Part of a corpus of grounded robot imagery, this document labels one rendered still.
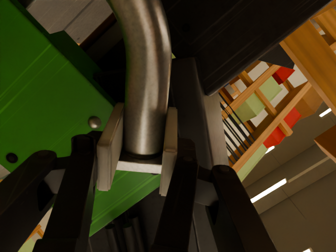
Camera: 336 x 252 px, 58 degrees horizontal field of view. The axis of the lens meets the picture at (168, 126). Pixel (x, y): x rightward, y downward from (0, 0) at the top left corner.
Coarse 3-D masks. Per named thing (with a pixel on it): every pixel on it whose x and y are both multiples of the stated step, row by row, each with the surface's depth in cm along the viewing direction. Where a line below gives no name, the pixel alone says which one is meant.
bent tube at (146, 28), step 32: (128, 0) 17; (160, 0) 18; (128, 32) 18; (160, 32) 18; (128, 64) 19; (160, 64) 19; (128, 96) 20; (160, 96) 20; (128, 128) 21; (160, 128) 21; (128, 160) 21; (160, 160) 21
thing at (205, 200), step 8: (184, 144) 19; (192, 144) 19; (184, 152) 18; (192, 152) 18; (200, 168) 16; (200, 176) 15; (208, 176) 15; (200, 184) 15; (208, 184) 15; (200, 192) 15; (208, 192) 15; (200, 200) 16; (208, 200) 15; (216, 200) 15; (216, 208) 15
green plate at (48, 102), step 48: (0, 0) 21; (0, 48) 23; (48, 48) 23; (0, 96) 24; (48, 96) 24; (96, 96) 24; (0, 144) 26; (48, 144) 26; (96, 192) 28; (144, 192) 27
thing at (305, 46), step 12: (312, 24) 89; (288, 36) 90; (300, 36) 90; (312, 36) 89; (288, 48) 92; (300, 48) 90; (312, 48) 90; (324, 48) 89; (300, 60) 91; (312, 60) 90; (324, 60) 90; (312, 72) 91; (324, 72) 90; (312, 84) 98; (324, 84) 91; (324, 96) 94
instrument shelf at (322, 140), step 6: (324, 132) 73; (330, 132) 71; (318, 138) 73; (324, 138) 70; (330, 138) 68; (318, 144) 71; (324, 144) 68; (330, 144) 66; (324, 150) 68; (330, 150) 63; (330, 156) 66
